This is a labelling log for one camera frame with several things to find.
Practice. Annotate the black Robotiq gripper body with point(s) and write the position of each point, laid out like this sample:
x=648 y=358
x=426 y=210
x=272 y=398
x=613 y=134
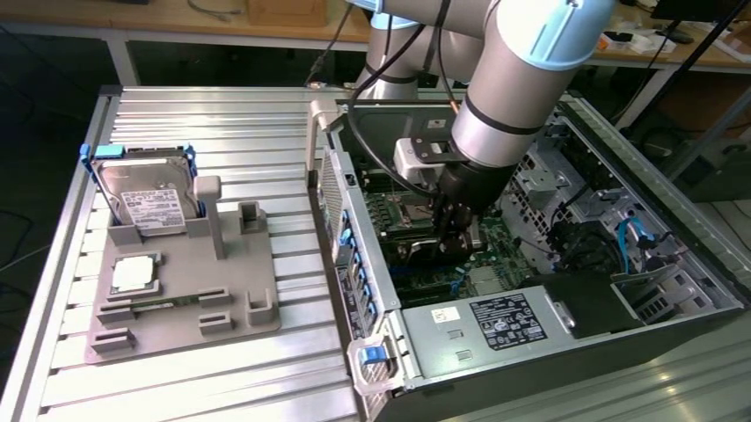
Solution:
x=476 y=186

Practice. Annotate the black graphics card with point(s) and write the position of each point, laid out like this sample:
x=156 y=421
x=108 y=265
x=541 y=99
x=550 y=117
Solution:
x=422 y=252

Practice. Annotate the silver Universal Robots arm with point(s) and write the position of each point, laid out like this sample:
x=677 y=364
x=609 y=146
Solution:
x=510 y=88

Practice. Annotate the CPU socket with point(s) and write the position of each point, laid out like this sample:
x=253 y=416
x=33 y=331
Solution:
x=414 y=211

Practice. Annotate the green motherboard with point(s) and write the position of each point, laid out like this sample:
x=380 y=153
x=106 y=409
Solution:
x=496 y=233

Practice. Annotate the silver chipset heat sink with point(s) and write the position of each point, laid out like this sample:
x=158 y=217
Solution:
x=493 y=281

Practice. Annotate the silver perforated drive cage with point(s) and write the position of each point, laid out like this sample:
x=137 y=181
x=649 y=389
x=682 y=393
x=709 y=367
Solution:
x=546 y=180

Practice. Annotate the grey power supply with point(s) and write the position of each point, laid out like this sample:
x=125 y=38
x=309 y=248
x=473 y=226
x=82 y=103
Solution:
x=446 y=343

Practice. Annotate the black plastic shroud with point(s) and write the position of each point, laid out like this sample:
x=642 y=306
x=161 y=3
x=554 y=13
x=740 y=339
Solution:
x=588 y=303

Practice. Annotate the blue case latch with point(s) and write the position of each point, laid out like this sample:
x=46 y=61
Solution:
x=376 y=354

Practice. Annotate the silver disk bay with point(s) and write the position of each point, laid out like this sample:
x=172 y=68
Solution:
x=676 y=299

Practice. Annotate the orange small part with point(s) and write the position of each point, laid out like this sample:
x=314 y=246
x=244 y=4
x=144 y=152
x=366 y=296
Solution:
x=605 y=41

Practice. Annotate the black open PC case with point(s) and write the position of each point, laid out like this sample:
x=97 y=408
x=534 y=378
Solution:
x=646 y=351

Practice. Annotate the wooden desk with monitor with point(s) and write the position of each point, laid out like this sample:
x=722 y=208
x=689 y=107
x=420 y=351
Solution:
x=646 y=55

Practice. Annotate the grey parts rack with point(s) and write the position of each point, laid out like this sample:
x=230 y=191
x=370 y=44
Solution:
x=177 y=272

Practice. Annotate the hard disk with blue carrier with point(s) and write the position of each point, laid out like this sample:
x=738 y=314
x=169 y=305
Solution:
x=148 y=184

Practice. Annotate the green RAM stick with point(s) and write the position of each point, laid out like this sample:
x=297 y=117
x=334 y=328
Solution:
x=168 y=303

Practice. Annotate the silver CPU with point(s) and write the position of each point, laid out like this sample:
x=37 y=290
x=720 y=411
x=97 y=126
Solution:
x=134 y=274

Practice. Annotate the black monitor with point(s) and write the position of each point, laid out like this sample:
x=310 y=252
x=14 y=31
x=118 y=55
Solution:
x=698 y=9

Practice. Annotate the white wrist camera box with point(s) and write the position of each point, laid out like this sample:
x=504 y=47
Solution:
x=412 y=160

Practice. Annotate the small grey corner bracket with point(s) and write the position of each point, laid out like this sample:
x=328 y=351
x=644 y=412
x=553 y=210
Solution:
x=325 y=114

